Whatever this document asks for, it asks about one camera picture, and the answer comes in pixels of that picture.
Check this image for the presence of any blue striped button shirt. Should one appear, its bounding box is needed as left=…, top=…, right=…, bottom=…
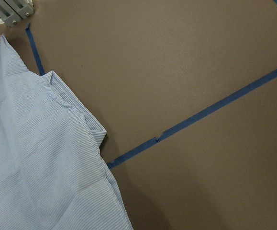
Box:
left=0, top=35, right=132, bottom=230

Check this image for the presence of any aluminium frame post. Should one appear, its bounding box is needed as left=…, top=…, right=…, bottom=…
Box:
left=0, top=0, right=35, bottom=27

